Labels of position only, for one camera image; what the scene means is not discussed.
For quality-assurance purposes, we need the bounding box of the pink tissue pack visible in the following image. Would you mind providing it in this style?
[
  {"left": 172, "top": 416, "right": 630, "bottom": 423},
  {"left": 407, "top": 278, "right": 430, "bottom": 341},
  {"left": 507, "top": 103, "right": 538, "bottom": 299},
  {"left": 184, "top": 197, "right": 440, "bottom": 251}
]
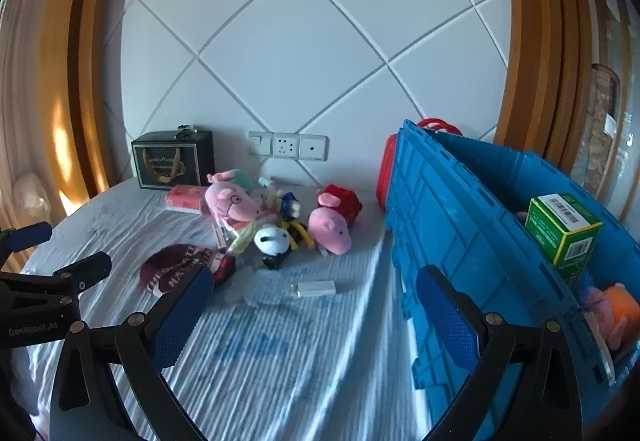
[{"left": 165, "top": 185, "right": 211, "bottom": 214}]

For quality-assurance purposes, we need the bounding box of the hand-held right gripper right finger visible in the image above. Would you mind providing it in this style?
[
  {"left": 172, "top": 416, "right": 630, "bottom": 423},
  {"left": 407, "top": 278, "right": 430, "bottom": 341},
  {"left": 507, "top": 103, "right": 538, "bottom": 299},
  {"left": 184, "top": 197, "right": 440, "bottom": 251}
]
[{"left": 415, "top": 265, "right": 586, "bottom": 441}]

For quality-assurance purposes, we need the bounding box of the pink pig plush with glasses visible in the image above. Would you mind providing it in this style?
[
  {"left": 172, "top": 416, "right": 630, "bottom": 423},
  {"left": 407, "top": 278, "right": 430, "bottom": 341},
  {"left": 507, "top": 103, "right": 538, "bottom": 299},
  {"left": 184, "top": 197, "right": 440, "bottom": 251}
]
[{"left": 205, "top": 168, "right": 263, "bottom": 227}]

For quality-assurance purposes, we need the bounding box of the orange plush toy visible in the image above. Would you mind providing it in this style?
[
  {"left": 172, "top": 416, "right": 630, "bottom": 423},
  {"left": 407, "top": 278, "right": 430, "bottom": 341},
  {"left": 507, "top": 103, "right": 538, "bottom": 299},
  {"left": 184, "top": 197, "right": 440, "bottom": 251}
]
[{"left": 582, "top": 282, "right": 640, "bottom": 362}]

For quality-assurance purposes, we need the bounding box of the dark gift bag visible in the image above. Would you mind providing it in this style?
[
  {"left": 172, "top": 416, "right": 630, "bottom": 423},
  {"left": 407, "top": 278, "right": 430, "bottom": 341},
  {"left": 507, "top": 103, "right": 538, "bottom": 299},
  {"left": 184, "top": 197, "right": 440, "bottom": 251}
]
[{"left": 131, "top": 130, "right": 216, "bottom": 192}]

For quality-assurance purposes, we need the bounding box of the black white panda plush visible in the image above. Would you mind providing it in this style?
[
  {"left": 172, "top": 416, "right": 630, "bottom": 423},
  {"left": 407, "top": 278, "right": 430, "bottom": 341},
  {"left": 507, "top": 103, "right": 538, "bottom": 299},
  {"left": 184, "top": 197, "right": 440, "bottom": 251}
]
[{"left": 254, "top": 226, "right": 293, "bottom": 270}]

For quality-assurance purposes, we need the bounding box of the pink pig plush red dress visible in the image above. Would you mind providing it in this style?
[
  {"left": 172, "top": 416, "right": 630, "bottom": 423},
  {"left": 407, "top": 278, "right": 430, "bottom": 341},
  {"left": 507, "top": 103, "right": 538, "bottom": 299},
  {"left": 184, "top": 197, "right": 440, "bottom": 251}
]
[{"left": 307, "top": 184, "right": 363, "bottom": 256}]

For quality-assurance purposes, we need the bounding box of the blue plastic crate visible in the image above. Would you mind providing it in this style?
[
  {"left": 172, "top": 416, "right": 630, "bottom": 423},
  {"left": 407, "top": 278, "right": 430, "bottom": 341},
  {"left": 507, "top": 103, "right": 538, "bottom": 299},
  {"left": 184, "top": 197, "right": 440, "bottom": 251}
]
[{"left": 382, "top": 119, "right": 640, "bottom": 441}]

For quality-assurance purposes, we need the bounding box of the white wall light switch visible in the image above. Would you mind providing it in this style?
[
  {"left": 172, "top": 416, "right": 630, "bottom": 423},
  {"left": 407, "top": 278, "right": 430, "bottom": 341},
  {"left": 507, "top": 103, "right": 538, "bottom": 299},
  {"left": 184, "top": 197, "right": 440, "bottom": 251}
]
[{"left": 248, "top": 131, "right": 274, "bottom": 156}]

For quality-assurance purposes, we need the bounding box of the yellow duck snowball clip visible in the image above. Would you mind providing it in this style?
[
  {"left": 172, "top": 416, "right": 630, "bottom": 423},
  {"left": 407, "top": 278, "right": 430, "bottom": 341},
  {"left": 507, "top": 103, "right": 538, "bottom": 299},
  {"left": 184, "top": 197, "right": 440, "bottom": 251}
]
[{"left": 280, "top": 220, "right": 316, "bottom": 249}]

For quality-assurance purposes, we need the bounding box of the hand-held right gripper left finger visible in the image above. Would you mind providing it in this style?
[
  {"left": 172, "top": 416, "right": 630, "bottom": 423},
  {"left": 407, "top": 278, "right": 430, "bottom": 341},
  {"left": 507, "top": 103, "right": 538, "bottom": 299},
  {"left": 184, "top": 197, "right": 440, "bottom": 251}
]
[{"left": 49, "top": 265, "right": 216, "bottom": 441}]

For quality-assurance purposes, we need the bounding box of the white wall power socket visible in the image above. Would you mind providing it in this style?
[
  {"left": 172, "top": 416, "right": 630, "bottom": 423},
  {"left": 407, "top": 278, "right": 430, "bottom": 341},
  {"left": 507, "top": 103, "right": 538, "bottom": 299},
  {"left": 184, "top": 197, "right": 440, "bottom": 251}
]
[{"left": 272, "top": 133, "right": 301, "bottom": 159}]

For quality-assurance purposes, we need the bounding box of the green cardboard box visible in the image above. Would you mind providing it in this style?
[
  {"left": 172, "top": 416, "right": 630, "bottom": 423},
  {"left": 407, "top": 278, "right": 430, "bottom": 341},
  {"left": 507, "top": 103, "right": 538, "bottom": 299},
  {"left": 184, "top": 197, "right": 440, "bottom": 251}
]
[{"left": 524, "top": 193, "right": 603, "bottom": 269}]

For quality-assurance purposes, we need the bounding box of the white usb adapter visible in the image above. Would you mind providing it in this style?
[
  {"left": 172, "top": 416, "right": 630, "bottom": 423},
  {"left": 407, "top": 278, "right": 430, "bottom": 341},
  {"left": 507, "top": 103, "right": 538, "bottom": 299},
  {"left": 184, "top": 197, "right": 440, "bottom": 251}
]
[{"left": 291, "top": 280, "right": 337, "bottom": 298}]

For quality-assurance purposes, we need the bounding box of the white green snack packet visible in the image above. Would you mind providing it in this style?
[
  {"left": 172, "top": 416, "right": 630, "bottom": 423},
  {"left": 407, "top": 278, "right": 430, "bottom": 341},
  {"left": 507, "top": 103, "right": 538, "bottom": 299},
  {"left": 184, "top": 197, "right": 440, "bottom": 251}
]
[{"left": 227, "top": 221, "right": 261, "bottom": 254}]

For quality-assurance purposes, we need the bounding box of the clear plastic bag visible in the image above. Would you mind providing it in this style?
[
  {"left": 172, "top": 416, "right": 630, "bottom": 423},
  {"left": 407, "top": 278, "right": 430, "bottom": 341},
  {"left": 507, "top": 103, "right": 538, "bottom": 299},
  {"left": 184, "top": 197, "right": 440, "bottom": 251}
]
[{"left": 222, "top": 266, "right": 301, "bottom": 307}]

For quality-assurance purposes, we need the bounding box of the blue white crinkled tablecloth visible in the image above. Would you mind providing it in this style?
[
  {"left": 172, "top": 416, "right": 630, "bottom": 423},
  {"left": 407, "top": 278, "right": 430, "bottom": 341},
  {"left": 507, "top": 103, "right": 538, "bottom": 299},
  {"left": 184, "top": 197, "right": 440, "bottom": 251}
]
[{"left": 10, "top": 176, "right": 436, "bottom": 441}]

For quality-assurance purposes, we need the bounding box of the maroon printed cap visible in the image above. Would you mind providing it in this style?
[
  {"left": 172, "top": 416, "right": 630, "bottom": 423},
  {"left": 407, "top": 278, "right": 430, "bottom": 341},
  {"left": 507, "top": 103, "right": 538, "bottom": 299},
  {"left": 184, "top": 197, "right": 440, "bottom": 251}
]
[{"left": 140, "top": 243, "right": 236, "bottom": 297}]

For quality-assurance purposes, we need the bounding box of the cream bear plush blue outfit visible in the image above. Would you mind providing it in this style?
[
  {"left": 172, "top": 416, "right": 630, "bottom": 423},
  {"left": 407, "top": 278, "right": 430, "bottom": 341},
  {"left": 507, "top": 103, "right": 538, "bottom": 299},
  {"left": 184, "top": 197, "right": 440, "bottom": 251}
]
[{"left": 260, "top": 186, "right": 302, "bottom": 222}]

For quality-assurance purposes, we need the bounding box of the red plastic case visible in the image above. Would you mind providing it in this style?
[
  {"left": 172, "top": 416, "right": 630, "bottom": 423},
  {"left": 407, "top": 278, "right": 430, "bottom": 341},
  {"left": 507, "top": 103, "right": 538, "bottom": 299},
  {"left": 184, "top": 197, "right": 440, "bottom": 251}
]
[{"left": 376, "top": 118, "right": 463, "bottom": 212}]

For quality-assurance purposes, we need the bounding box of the orange wooden wall frame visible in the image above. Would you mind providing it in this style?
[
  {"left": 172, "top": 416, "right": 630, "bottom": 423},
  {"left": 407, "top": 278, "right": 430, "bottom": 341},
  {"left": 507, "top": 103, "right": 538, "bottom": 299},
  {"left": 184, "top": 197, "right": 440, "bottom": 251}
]
[
  {"left": 492, "top": 0, "right": 601, "bottom": 182},
  {"left": 37, "top": 0, "right": 146, "bottom": 202}
]

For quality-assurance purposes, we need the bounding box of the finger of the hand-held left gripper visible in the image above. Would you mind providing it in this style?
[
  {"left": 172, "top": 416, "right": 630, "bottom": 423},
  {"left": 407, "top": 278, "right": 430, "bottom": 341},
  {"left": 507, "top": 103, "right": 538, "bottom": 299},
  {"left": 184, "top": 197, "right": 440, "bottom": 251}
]
[
  {"left": 0, "top": 221, "right": 54, "bottom": 268},
  {"left": 0, "top": 251, "right": 113, "bottom": 308}
]

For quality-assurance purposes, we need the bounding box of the white wall jack plate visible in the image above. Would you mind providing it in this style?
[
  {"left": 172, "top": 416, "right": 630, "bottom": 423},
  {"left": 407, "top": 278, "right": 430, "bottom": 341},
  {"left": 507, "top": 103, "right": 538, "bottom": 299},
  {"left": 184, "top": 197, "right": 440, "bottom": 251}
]
[{"left": 299, "top": 134, "right": 329, "bottom": 162}]

